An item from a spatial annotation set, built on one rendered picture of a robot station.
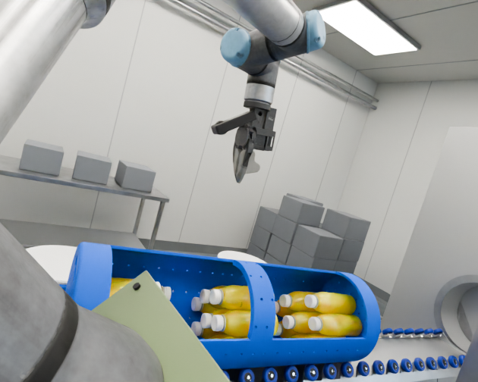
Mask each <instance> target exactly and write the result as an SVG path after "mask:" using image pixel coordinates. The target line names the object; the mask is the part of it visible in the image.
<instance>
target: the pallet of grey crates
mask: <svg viewBox="0 0 478 382"><path fill-rule="evenodd" d="M324 210H325V208H324V207H323V204H322V203H320V202H317V201H314V200H312V199H308V198H307V197H303V196H298V195H294V194H290V193H287V195H286V196H285V195H284V196H283V199H282V201H281V206H280V209H275V208H268V207H263V206H260V208H259V213H258V215H257V218H256V223H255V225H254V228H253V232H252V235H251V238H250V243H249V246H248V248H247V253H246V254H248V255H252V256H254V257H257V258H259V259H261V260H263V261H264V262H266V263H267V264H274V265H286V266H293V267H299V268H312V269H319V270H325V271H337V272H344V273H349V274H354V270H355V268H356V265H357V261H359V258H360V254H361V252H362V249H363V245H364V241H365V239H366V235H367V233H368V230H369V228H370V224H371V221H368V220H365V219H362V218H359V217H357V216H355V215H352V214H349V213H347V212H343V211H337V210H333V209H330V208H327V211H326V213H325V217H324V220H323V223H320V222H321V220H322V215H323V212H324Z"/></svg>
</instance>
